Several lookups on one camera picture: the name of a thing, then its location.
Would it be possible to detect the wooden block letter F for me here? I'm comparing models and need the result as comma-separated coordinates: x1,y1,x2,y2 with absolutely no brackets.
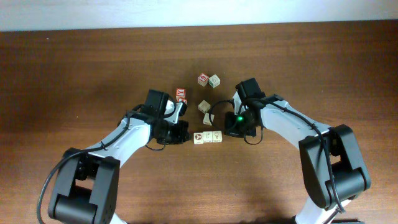
203,131,213,143

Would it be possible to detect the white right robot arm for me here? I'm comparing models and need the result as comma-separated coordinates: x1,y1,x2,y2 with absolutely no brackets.
225,78,371,223

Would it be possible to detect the green letter wooden block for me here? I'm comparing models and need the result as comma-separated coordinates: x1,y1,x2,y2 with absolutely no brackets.
208,74,221,88

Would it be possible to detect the wooden block brown ball picture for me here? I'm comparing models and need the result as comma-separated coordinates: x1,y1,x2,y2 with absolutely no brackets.
193,133,204,144

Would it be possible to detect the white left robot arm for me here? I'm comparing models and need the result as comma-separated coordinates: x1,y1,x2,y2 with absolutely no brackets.
37,90,190,224

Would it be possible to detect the red number nine block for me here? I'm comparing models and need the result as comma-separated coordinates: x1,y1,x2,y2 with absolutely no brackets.
197,73,209,86

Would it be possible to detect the red letter Y block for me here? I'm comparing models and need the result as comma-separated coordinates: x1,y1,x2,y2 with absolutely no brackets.
175,88,186,99

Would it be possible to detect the wooden block lightbulb picture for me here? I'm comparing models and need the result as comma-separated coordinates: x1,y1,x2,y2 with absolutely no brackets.
212,131,223,142

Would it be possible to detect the wooden block plain engraving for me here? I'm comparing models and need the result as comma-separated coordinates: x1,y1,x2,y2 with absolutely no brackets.
203,113,215,126

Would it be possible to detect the red letter I block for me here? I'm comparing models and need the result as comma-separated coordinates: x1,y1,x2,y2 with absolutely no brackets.
177,98,187,105

